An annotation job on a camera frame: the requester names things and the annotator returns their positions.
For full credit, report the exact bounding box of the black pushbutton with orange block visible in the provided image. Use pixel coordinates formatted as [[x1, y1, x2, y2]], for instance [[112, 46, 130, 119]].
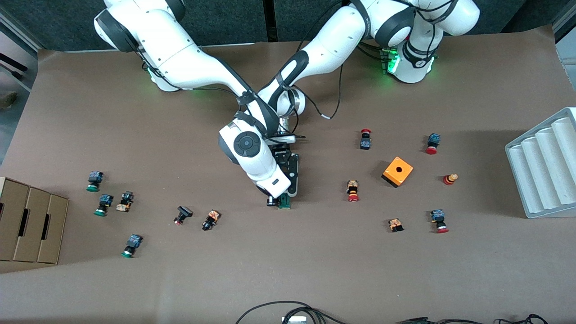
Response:
[[202, 209, 221, 232]]

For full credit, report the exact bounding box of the brown paper table cover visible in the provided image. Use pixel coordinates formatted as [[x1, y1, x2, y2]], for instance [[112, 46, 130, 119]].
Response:
[[0, 25, 576, 324]]

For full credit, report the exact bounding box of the black square pushbutton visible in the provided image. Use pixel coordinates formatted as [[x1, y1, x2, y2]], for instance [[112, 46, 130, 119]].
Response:
[[173, 205, 194, 226]]

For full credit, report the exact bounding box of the black pushbutton with beige block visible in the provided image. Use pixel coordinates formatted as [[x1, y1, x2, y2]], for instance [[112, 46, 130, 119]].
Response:
[[116, 191, 135, 213]]

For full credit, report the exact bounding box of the green pushbutton with blue block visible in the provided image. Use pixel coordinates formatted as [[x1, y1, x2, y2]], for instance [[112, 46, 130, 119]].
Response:
[[121, 234, 143, 259], [86, 171, 104, 193], [94, 194, 114, 217]]

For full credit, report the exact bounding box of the brown cardboard box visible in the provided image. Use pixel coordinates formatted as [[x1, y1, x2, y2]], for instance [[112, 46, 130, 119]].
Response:
[[0, 176, 69, 265]]

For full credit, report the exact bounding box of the grey ribbed tray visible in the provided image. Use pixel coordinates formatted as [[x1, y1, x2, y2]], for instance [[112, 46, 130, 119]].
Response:
[[505, 107, 576, 219]]

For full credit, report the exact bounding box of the grey side rack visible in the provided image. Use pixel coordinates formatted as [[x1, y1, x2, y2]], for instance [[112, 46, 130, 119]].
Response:
[[0, 9, 41, 109]]

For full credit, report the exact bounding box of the grey side cabinet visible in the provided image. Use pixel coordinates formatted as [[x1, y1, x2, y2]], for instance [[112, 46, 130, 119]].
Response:
[[553, 4, 576, 45]]

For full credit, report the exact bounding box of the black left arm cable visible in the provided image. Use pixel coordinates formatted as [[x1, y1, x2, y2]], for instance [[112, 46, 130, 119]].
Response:
[[306, 63, 344, 121]]

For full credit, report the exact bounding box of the orange button enclosure box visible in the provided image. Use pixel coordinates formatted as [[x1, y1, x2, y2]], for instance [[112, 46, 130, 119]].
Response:
[[381, 156, 414, 188]]

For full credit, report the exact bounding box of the black looped cable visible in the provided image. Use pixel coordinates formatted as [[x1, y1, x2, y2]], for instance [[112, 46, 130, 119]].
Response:
[[235, 300, 349, 324]]

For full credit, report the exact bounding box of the black left base cable bundle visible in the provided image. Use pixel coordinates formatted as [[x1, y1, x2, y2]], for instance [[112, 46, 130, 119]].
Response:
[[358, 43, 388, 62]]

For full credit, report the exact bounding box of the black vertical post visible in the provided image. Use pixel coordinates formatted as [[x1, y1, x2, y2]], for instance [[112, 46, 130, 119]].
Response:
[[263, 0, 278, 42]]

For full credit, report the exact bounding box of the black cable with plug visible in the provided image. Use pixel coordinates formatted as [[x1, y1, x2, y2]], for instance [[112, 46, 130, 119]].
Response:
[[395, 314, 550, 324]]

